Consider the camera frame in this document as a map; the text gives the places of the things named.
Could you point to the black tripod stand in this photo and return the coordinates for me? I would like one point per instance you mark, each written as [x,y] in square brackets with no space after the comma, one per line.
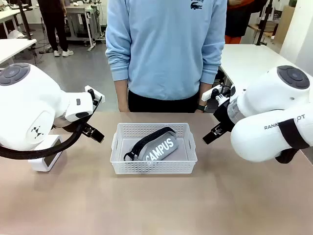
[265,22]

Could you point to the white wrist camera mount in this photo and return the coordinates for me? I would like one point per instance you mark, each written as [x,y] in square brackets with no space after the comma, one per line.
[96,92]
[211,92]

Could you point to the background person in black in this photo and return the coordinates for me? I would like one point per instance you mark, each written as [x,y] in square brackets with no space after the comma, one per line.
[55,24]

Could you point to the background person in orange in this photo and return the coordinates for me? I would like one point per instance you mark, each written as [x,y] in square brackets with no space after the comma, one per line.
[236,22]

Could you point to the small white table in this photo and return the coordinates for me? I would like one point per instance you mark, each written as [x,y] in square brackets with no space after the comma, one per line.
[12,49]

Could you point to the large white table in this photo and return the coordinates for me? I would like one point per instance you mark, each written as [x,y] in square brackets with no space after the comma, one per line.
[249,58]

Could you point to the tall cardboard box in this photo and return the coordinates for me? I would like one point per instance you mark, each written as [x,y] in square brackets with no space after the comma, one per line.
[284,24]

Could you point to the white background desk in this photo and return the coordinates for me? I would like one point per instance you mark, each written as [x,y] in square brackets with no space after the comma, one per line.
[83,22]

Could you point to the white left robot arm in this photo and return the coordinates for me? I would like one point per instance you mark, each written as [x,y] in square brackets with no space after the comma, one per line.
[27,102]

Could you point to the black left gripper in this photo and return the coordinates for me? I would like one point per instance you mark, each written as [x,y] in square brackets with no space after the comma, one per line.
[87,129]

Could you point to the grey Campus pencil case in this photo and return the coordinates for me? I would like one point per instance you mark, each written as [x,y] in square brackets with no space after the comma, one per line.
[161,148]

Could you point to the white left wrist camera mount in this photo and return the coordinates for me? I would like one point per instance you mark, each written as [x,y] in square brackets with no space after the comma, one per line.
[96,92]

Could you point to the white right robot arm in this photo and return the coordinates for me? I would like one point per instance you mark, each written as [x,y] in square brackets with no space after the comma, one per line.
[266,102]

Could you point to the person in light blue sweater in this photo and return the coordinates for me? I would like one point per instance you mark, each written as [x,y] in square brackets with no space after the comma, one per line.
[166,49]

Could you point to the person's left forearm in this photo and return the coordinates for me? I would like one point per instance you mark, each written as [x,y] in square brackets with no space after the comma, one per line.
[203,94]

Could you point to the white perforated plastic basket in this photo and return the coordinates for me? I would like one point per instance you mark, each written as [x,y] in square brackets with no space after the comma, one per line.
[117,159]

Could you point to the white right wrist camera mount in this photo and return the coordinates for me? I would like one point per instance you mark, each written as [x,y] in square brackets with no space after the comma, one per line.
[211,92]

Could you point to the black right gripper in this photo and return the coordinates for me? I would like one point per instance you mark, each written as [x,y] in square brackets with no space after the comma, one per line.
[223,117]

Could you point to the dark wrist watch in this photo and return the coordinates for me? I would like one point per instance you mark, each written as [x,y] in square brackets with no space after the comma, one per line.
[202,108]

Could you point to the person's right forearm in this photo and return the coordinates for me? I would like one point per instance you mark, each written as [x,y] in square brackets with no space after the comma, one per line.
[121,98]

